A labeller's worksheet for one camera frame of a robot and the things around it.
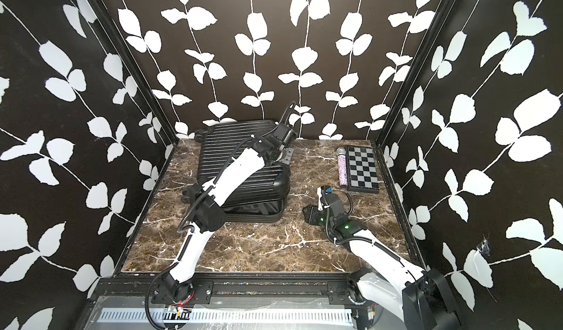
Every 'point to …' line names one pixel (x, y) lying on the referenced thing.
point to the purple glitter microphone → (342, 167)
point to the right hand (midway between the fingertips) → (305, 206)
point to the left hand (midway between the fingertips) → (285, 149)
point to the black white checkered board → (361, 172)
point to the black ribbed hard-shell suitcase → (262, 198)
